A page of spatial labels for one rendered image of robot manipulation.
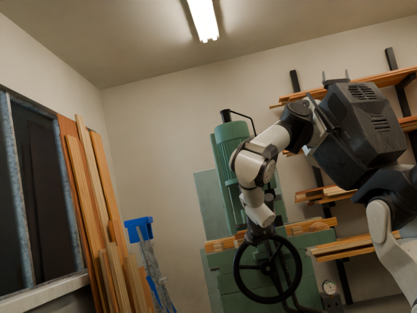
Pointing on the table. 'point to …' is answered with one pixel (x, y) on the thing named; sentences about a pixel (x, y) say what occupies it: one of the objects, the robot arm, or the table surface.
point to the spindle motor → (229, 146)
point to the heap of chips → (318, 226)
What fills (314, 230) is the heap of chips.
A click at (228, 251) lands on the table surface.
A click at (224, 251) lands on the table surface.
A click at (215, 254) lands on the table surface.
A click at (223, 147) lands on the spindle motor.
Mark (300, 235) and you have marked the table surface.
